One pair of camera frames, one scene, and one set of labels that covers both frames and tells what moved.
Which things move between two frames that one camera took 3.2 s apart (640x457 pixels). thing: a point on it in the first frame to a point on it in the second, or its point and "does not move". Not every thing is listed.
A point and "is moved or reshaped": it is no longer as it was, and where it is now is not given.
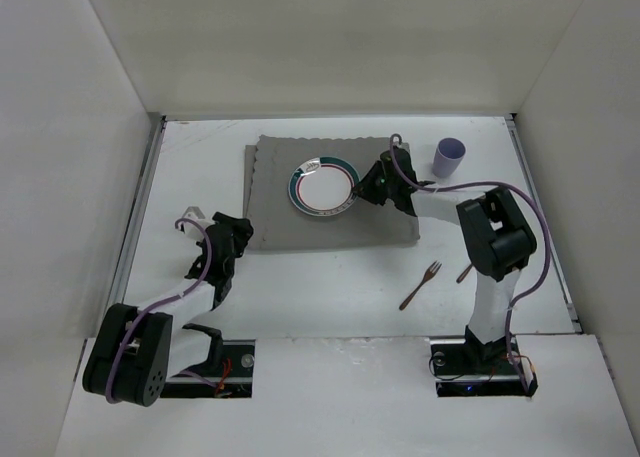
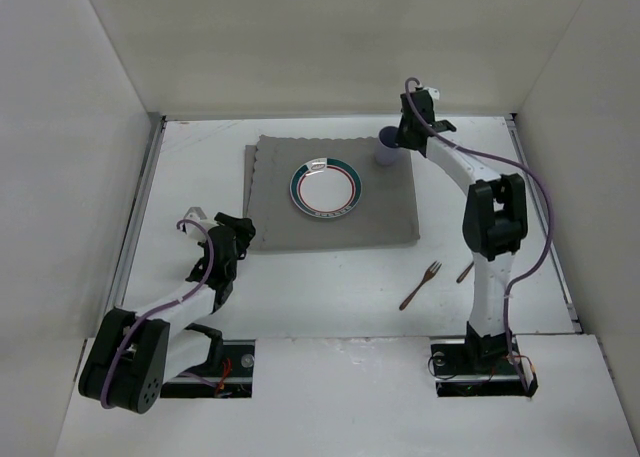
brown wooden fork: (429, 274) does not move
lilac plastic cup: (449, 152) is moved or reshaped
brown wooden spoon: (462, 275) does not move
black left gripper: (236, 232) does not move
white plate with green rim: (323, 186) does not move
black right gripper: (373, 186) to (406, 137)
